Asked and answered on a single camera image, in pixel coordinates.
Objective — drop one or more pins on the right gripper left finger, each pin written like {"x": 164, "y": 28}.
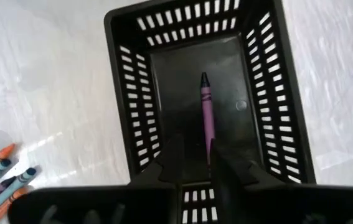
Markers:
{"x": 170, "y": 168}

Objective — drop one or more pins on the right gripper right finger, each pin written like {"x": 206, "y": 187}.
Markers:
{"x": 229, "y": 174}

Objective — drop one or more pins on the black slotted plastic basket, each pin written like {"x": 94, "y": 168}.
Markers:
{"x": 179, "y": 77}

